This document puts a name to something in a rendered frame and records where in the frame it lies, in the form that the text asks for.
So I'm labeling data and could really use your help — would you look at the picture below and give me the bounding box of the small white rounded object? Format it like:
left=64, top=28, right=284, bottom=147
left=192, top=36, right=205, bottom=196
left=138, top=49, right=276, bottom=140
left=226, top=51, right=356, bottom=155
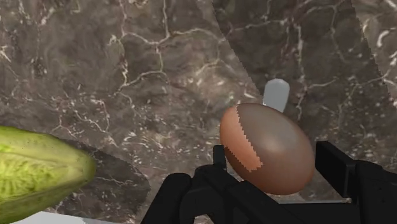
left=262, top=78, right=291, bottom=113

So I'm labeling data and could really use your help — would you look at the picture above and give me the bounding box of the green cucumber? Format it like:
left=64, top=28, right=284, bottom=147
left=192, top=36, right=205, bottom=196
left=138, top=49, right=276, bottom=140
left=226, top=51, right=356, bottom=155
left=0, top=125, right=97, bottom=224

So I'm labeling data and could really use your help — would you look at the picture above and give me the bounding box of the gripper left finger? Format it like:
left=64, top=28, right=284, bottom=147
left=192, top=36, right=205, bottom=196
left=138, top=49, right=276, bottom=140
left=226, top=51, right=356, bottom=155
left=141, top=144, right=298, bottom=224

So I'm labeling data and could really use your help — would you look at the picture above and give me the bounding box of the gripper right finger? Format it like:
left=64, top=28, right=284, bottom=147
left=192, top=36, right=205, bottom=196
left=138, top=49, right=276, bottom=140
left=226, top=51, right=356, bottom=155
left=314, top=140, right=397, bottom=224

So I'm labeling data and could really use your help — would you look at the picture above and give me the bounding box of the brown egg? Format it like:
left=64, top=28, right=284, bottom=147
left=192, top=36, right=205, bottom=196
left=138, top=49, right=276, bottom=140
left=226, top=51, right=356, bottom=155
left=219, top=102, right=316, bottom=196

